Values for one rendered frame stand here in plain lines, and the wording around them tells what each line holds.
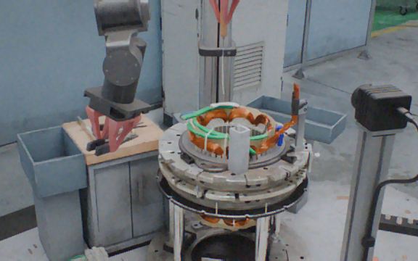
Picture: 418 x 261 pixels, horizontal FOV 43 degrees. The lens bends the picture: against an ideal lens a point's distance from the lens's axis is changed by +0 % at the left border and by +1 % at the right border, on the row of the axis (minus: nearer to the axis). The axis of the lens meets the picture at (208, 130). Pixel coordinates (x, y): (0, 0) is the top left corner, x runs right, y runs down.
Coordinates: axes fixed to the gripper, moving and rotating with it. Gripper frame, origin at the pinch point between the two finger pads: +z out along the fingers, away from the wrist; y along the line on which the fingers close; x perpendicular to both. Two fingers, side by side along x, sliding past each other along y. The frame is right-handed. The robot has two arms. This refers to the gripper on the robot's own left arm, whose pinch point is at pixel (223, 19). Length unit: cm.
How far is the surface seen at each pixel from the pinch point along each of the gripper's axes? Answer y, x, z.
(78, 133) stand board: -21.3, -26.2, 26.2
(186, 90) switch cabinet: -150, 152, 103
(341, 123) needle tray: 20.2, 24.1, 27.5
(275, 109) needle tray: 0.0, 24.8, 30.0
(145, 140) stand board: -7.2, -18.0, 26.1
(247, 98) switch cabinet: -128, 192, 114
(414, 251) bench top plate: 45, 23, 54
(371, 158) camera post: 53, -40, -1
